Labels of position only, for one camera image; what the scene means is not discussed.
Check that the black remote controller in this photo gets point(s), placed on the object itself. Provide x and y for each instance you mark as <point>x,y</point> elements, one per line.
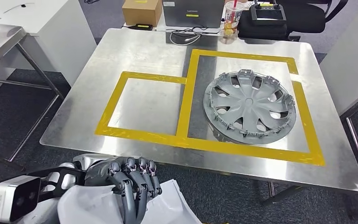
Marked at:
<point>267,15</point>

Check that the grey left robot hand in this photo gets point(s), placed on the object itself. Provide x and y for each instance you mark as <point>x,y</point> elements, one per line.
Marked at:
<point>129,176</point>

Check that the black device with yellow label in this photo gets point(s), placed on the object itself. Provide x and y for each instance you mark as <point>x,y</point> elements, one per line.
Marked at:
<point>143,27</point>

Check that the yellow tape on workbench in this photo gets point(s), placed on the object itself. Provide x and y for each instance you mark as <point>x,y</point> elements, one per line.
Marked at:
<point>185,92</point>

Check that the long white plastic part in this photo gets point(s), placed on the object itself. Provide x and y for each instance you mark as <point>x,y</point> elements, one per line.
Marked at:
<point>89,207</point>

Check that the black office chair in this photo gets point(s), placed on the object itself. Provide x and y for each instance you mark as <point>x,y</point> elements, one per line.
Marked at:
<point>305,18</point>

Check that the grey laptop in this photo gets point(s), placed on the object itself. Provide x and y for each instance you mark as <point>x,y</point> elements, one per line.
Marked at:
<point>194,12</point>

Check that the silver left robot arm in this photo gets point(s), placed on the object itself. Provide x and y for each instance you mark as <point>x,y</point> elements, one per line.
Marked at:
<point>89,160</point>

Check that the white table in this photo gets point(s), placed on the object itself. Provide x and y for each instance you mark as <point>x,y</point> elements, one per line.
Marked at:
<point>58,31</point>
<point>352,61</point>

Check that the grey wheel hubcap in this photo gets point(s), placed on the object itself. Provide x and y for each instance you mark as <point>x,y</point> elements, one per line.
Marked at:
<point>250,105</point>

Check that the stainless steel workbench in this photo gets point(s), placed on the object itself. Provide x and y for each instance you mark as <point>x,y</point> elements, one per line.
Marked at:
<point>135,61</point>

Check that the clear drink cup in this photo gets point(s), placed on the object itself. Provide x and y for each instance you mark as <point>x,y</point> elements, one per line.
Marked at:
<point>232,21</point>

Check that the brown cardboard box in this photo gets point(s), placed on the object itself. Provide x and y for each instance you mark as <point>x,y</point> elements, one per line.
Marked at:
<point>142,12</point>

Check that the white desk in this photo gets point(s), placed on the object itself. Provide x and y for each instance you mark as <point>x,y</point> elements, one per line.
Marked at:
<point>158,26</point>

